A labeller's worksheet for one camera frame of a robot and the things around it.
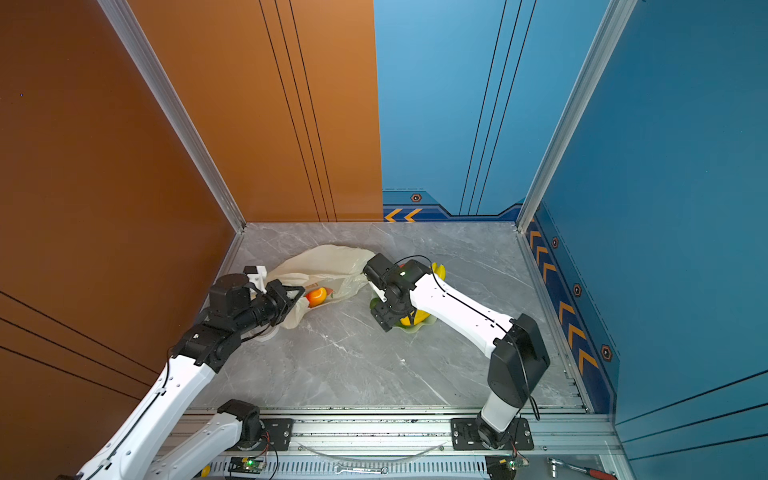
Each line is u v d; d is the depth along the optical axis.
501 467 0.70
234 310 0.55
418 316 0.54
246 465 0.71
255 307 0.61
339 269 0.95
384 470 0.69
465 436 0.72
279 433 0.74
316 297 0.94
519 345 0.45
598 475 0.68
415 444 0.72
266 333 0.63
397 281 0.55
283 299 0.63
